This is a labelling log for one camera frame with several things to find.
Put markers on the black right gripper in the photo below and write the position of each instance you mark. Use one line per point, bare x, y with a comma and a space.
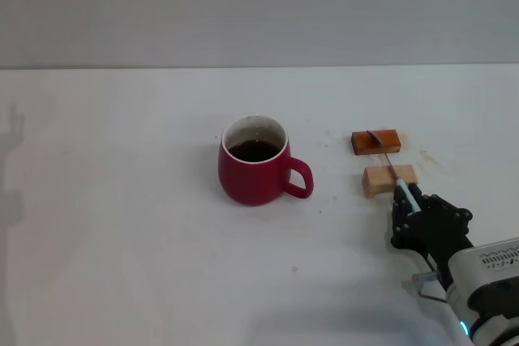
436, 234

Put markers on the red ceramic mug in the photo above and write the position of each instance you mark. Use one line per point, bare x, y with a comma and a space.
247, 180

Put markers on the light wooden block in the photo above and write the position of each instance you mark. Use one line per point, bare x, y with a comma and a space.
377, 182

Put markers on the dark orange wooden block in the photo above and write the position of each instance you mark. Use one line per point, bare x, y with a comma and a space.
365, 143

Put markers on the dark brown coffee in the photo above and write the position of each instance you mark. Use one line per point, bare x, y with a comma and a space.
253, 151

